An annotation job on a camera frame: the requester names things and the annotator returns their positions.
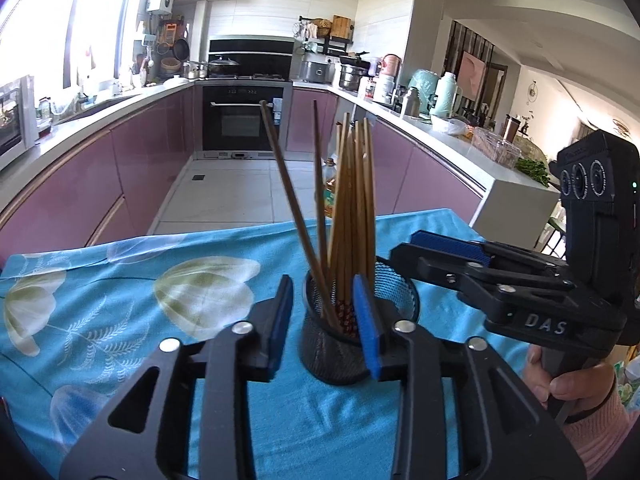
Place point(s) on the black mesh utensil holder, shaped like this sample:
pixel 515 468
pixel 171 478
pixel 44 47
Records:
pixel 325 355

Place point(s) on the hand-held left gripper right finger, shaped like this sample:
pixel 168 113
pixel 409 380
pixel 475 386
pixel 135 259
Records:
pixel 367 330

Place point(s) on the green leafy vegetables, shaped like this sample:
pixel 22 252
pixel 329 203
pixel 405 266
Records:
pixel 535 172

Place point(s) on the steel flask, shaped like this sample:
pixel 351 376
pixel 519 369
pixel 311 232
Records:
pixel 411 102

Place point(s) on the blue floral tablecloth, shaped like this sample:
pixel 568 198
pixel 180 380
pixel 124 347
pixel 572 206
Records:
pixel 100 270

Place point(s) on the silver rice cooker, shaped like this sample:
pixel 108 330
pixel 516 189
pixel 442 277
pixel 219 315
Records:
pixel 315 71

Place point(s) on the kitchen window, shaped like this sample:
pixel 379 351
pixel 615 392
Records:
pixel 60 20

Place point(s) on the pink wall painting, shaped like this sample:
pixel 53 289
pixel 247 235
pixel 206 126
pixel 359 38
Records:
pixel 472 75

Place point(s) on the person's right hand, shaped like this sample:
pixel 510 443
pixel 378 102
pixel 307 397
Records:
pixel 580 387

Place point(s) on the clear plastic basket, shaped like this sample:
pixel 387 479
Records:
pixel 495 147

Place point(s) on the wooden cutting board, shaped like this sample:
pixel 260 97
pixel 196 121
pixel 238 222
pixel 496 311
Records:
pixel 341 26

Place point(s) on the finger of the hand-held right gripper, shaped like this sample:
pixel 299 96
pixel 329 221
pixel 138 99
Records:
pixel 450 242
pixel 430 262

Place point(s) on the hanging frying pan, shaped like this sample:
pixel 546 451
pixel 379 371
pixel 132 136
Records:
pixel 181 49

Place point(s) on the brown tumbler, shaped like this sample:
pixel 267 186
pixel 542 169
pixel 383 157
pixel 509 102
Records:
pixel 511 129

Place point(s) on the white kitchen countertop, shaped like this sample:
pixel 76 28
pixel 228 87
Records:
pixel 450 147

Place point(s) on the white plastic bag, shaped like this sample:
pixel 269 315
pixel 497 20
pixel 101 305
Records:
pixel 450 125

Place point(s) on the pink insulated jug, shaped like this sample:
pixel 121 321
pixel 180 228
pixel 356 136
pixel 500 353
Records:
pixel 392 65

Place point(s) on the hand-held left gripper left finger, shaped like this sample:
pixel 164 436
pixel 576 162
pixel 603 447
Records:
pixel 280 330

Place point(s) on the black wok with lid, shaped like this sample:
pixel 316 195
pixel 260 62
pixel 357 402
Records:
pixel 222 66

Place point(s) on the black wall shelf rack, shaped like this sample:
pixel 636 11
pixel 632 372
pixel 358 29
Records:
pixel 330 45

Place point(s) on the pink base cabinets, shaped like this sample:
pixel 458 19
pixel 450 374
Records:
pixel 100 170

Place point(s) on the cooking oil bottles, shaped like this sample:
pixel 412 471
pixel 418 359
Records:
pixel 330 190

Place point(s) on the mint green kettle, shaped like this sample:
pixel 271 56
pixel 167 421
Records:
pixel 422 92

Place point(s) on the white microwave oven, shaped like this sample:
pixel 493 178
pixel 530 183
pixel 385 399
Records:
pixel 15 120

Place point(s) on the person's right forearm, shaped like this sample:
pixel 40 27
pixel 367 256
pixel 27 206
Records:
pixel 605 440

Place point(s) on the white canister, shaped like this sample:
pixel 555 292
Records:
pixel 385 89

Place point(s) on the black built-in oven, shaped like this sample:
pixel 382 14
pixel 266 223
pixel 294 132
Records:
pixel 235 120

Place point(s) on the black range hood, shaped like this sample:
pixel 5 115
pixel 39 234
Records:
pixel 260 47

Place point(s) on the bundle of wooden chopsticks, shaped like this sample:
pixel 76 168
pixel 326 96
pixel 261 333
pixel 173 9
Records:
pixel 350 210
pixel 425 180

